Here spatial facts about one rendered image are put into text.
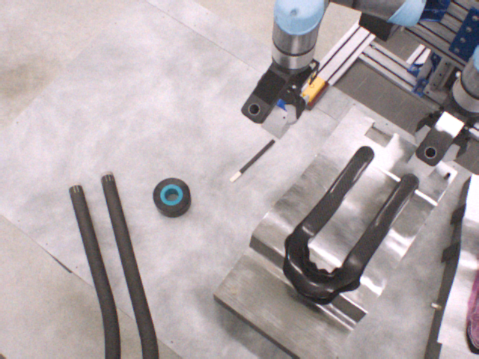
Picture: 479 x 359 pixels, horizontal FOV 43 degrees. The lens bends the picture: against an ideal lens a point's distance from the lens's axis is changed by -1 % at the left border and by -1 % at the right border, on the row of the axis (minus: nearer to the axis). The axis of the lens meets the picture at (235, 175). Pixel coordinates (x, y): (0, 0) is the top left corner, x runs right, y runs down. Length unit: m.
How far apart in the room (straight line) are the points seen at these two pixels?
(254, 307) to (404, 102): 1.18
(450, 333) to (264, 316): 0.36
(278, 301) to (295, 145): 0.37
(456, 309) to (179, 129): 0.70
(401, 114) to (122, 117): 1.07
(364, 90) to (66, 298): 1.24
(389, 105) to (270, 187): 0.92
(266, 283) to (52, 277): 1.12
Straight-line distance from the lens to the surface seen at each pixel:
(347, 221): 1.25
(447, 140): 1.16
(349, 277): 1.21
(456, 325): 1.28
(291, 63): 1.06
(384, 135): 1.38
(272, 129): 1.28
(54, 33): 2.65
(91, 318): 2.15
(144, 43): 1.55
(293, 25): 0.98
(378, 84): 2.22
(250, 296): 1.23
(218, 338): 1.28
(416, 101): 2.22
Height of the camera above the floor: 2.06
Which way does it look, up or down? 67 degrees down
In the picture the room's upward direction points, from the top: straight up
